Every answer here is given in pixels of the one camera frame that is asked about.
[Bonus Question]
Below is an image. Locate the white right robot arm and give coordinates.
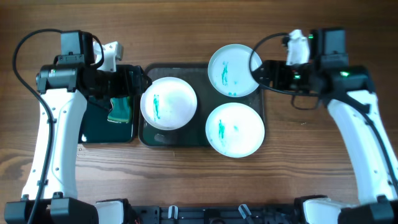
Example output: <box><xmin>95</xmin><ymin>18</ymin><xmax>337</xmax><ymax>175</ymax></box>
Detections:
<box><xmin>250</xmin><ymin>27</ymin><xmax>397</xmax><ymax>223</ymax></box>

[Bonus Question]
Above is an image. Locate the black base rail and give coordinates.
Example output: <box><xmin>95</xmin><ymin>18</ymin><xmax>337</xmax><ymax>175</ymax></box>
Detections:
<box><xmin>133</xmin><ymin>204</ymin><xmax>299</xmax><ymax>224</ymax></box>

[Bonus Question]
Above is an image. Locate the large black tray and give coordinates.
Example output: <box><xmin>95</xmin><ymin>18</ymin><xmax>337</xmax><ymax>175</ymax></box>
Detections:
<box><xmin>137</xmin><ymin>63</ymin><xmax>266</xmax><ymax>147</ymax></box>

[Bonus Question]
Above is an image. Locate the green yellow sponge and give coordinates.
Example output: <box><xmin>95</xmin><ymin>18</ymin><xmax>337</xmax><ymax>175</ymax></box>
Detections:
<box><xmin>108</xmin><ymin>97</ymin><xmax>132</xmax><ymax>123</ymax></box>

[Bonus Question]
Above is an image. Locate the small black water tray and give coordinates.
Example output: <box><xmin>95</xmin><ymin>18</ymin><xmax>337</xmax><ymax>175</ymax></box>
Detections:
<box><xmin>77</xmin><ymin>64</ymin><xmax>139</xmax><ymax>144</ymax></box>

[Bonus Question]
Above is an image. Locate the white plate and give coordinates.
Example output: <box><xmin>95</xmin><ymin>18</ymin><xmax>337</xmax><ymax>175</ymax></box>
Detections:
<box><xmin>141</xmin><ymin>77</ymin><xmax>198</xmax><ymax>131</ymax></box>
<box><xmin>205</xmin><ymin>103</ymin><xmax>266</xmax><ymax>158</ymax></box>
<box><xmin>208</xmin><ymin>44</ymin><xmax>259</xmax><ymax>98</ymax></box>

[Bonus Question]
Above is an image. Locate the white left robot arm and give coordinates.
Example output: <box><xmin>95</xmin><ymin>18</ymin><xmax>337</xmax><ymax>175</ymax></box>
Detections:
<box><xmin>4</xmin><ymin>30</ymin><xmax>152</xmax><ymax>223</ymax></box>

